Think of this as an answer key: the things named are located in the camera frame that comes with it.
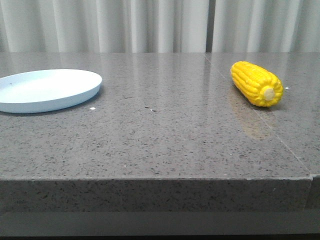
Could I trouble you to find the yellow corn cob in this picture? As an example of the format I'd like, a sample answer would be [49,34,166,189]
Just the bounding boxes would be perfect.
[230,61,284,107]

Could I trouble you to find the light blue round plate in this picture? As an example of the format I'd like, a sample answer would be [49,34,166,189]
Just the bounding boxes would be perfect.
[0,69,102,114]

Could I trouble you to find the white pleated curtain right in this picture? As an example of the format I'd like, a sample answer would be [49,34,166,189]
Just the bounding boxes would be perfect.
[211,0,320,53]

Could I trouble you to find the white pleated curtain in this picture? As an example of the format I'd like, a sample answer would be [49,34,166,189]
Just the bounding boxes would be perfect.
[0,0,212,53]
[211,0,320,53]

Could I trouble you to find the white pleated curtain left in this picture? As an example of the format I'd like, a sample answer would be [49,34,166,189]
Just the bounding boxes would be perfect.
[0,0,212,53]

